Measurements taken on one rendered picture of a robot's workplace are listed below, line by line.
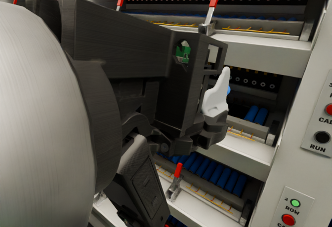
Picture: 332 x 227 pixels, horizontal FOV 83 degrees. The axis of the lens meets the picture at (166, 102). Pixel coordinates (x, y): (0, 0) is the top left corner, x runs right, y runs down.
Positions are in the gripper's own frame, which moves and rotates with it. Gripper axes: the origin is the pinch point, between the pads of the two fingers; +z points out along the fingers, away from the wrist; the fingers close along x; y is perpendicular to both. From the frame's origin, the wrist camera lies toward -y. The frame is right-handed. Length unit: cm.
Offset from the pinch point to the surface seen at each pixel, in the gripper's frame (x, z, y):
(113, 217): 27, 12, -49
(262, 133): -6.5, 16.3, -6.5
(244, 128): -3.1, 16.3, -6.5
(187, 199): 4.7, 14.8, -28.3
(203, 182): 2.9, 18.4, -24.4
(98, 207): 34, 12, -49
